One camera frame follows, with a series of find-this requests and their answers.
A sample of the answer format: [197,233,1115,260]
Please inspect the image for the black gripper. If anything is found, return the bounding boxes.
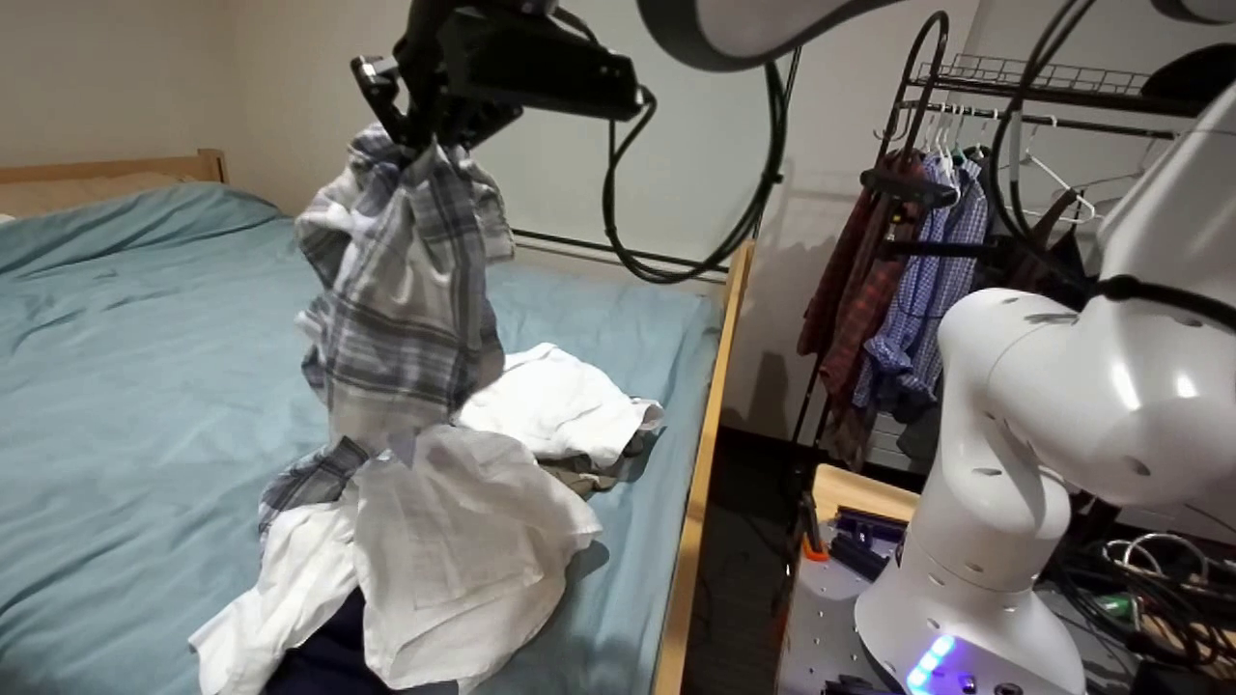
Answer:
[346,0,555,154]

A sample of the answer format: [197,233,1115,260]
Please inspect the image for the blue-white plaid shirt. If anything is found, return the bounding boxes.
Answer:
[254,123,516,524]

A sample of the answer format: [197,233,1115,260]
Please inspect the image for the white shirt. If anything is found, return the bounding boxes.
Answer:
[189,420,605,695]

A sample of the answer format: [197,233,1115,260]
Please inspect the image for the white shorts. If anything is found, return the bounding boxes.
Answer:
[457,339,668,482]

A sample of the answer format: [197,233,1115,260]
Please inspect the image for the khaki garment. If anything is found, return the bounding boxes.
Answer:
[554,448,641,501]

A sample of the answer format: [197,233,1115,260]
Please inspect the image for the light blue bedspread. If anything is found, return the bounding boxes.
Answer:
[0,177,726,695]

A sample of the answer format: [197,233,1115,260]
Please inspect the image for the bed with teal sheet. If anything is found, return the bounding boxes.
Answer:
[0,147,757,695]

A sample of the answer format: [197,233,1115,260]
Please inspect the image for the hanging clothes on rack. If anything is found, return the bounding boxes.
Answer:
[793,147,941,459]

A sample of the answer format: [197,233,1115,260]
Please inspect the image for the blue hanging shirt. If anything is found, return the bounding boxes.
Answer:
[855,150,995,420]

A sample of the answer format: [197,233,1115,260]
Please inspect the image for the dark navy garment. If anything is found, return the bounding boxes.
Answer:
[261,595,392,695]

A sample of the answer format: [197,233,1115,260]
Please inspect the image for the wooden box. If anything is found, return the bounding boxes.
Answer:
[807,459,922,533]

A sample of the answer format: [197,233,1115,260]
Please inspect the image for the black clothes rack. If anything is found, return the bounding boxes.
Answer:
[784,13,1236,544]

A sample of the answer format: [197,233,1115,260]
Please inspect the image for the dark tool holder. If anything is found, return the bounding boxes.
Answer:
[825,506,903,582]

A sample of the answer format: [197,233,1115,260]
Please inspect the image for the black bag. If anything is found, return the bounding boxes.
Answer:
[1134,38,1236,114]

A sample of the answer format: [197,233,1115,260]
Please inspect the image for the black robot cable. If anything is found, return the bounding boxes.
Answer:
[599,0,1096,291]

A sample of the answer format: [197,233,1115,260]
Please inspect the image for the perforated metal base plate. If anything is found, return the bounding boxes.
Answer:
[767,554,903,695]

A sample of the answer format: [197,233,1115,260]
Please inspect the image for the tangled floor cables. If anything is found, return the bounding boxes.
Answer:
[1079,524,1236,695]

